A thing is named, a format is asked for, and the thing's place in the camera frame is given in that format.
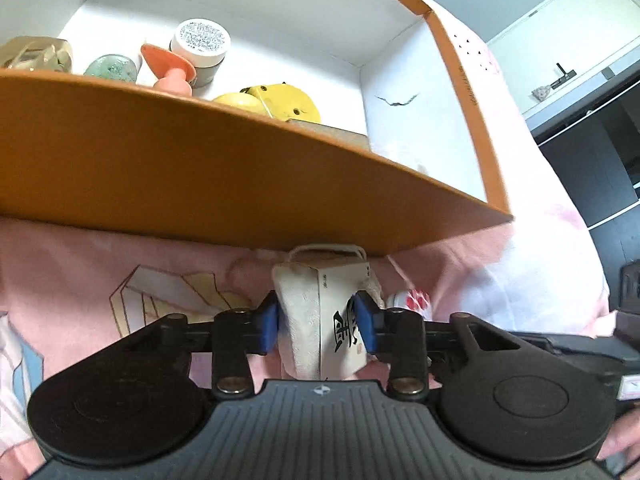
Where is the white cabinet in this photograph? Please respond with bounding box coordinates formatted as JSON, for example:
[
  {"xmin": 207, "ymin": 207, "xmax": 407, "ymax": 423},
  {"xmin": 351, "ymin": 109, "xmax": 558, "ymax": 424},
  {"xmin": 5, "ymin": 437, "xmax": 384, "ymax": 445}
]
[{"xmin": 487, "ymin": 0, "xmax": 640, "ymax": 132}]

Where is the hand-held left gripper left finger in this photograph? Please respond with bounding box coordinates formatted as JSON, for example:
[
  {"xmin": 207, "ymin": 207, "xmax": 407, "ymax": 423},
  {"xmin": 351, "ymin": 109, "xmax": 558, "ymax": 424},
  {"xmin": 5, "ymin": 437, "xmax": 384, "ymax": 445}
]
[{"xmin": 117, "ymin": 291, "xmax": 279, "ymax": 397}]

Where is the person's right hand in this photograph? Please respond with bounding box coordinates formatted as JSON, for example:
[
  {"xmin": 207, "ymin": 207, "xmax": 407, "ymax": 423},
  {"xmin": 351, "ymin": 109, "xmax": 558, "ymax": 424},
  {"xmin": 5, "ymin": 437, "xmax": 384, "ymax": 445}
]
[{"xmin": 596, "ymin": 400, "xmax": 640, "ymax": 477}]

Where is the pink printed blanket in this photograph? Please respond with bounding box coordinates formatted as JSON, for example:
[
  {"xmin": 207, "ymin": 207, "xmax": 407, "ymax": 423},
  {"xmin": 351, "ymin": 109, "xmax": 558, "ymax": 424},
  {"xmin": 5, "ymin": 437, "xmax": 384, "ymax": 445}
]
[{"xmin": 0, "ymin": 5, "xmax": 615, "ymax": 480}]

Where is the white lidded jar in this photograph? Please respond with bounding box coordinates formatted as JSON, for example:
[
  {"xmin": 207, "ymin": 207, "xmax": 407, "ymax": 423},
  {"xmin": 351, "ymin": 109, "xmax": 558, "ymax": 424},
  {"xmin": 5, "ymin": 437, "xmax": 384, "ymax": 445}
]
[{"xmin": 169, "ymin": 18, "xmax": 232, "ymax": 89}]

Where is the yellow duck face toy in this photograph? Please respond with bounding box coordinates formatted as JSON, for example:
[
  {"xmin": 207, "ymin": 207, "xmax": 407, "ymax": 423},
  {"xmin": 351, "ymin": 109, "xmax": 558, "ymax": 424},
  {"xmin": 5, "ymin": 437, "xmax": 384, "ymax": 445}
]
[{"xmin": 240, "ymin": 81, "xmax": 321, "ymax": 124}]

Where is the small white gift box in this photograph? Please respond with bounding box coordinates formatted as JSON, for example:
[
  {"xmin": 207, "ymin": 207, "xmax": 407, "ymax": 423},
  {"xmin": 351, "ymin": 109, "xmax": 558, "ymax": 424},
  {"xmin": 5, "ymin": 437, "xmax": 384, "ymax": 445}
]
[{"xmin": 271, "ymin": 244, "xmax": 386, "ymax": 382}]

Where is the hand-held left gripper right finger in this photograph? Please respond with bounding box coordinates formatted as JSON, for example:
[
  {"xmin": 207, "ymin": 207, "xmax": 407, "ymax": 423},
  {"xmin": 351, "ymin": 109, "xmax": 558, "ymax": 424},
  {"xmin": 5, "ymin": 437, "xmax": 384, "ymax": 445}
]
[{"xmin": 351, "ymin": 290, "xmax": 522, "ymax": 399}]

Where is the orange cardboard box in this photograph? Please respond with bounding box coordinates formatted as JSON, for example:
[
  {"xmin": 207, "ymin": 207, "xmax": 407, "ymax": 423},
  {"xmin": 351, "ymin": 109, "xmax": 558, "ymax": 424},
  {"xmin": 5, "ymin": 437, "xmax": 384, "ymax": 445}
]
[{"xmin": 0, "ymin": 0, "xmax": 516, "ymax": 257}]

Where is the green glitter ball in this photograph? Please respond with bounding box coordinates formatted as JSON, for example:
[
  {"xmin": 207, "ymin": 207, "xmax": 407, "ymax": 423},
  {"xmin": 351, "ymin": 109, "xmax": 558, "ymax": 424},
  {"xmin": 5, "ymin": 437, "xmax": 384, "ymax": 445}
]
[{"xmin": 82, "ymin": 54, "xmax": 144, "ymax": 86}]

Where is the black shelf unit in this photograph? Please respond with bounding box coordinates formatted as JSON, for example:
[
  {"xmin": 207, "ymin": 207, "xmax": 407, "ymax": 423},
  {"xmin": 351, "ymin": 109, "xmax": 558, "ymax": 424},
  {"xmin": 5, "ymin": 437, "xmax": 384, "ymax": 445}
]
[{"xmin": 530, "ymin": 75, "xmax": 640, "ymax": 283}]

